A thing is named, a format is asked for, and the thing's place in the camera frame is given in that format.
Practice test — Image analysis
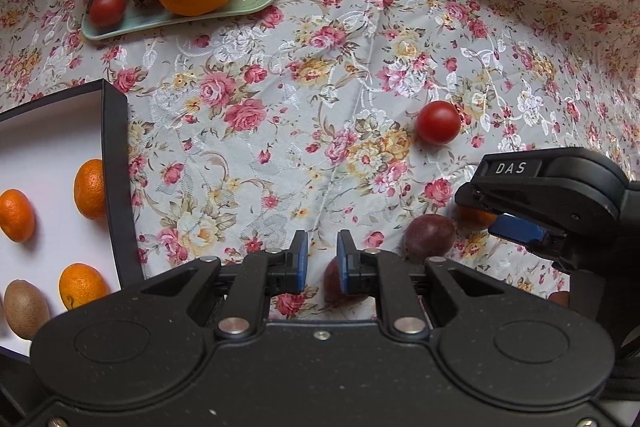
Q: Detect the small orange mandarin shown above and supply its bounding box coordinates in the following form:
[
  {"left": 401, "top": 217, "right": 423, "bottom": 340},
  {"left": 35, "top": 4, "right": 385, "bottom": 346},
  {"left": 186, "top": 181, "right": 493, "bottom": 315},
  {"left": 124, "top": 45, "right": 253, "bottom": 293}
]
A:
[{"left": 456, "top": 206, "right": 498, "bottom": 231}]

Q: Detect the dark plum under gripper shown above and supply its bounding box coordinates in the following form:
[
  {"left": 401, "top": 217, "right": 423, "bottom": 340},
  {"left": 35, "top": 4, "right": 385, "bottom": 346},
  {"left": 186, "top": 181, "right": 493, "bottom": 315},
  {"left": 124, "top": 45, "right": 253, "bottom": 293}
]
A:
[{"left": 322, "top": 257, "right": 367, "bottom": 307}]

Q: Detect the dark plum near gripper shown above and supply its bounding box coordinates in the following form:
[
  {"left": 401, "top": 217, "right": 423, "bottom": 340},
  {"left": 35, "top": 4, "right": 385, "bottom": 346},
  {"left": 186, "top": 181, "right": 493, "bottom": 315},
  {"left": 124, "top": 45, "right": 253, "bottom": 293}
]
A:
[{"left": 404, "top": 213, "right": 456, "bottom": 265}]

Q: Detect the dark red plum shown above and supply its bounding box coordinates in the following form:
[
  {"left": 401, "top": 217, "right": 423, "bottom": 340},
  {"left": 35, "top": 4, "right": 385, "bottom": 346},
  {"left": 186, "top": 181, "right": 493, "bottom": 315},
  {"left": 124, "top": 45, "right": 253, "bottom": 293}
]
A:
[{"left": 548, "top": 291, "right": 570, "bottom": 308}]

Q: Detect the floral tablecloth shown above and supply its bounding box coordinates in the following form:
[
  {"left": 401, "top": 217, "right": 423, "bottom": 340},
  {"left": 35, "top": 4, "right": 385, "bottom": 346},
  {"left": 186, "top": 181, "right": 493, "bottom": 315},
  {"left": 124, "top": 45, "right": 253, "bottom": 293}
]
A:
[{"left": 1, "top": 0, "right": 639, "bottom": 319}]

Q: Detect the mandarin in box lower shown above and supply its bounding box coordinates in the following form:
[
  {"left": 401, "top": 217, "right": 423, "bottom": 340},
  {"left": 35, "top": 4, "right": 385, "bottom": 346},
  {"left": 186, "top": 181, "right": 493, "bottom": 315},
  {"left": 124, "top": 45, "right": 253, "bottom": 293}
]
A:
[{"left": 58, "top": 263, "right": 110, "bottom": 310}]

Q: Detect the mandarin in box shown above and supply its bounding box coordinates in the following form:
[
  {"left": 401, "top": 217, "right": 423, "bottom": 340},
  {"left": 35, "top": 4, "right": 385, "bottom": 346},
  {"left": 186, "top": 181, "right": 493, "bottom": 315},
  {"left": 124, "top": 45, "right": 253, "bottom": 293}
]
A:
[
  {"left": 0, "top": 188, "right": 36, "bottom": 243},
  {"left": 74, "top": 158, "right": 106, "bottom": 220},
  {"left": 58, "top": 263, "right": 110, "bottom": 310}
]

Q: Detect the mandarin in box right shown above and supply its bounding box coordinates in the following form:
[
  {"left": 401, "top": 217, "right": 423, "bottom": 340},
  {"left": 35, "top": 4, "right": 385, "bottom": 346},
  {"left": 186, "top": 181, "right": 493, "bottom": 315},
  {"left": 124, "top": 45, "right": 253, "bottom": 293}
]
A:
[{"left": 74, "top": 158, "right": 106, "bottom": 220}]

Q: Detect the brown kiwi in box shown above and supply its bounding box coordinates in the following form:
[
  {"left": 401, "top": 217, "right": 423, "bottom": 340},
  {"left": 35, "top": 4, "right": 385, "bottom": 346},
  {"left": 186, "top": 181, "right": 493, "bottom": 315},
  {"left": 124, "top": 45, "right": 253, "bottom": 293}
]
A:
[{"left": 4, "top": 280, "right": 51, "bottom": 340}]

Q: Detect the mandarin in box left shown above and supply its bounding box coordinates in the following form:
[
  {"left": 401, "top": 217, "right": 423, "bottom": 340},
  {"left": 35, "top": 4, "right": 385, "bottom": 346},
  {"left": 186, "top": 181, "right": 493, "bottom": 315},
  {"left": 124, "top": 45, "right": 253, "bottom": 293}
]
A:
[{"left": 0, "top": 188, "right": 36, "bottom": 243}]

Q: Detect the small red tomato on tray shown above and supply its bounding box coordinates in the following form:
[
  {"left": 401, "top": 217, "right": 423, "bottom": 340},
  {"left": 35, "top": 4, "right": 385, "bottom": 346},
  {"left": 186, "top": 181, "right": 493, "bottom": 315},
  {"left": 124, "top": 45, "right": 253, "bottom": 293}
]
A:
[{"left": 89, "top": 0, "right": 126, "bottom": 29}]

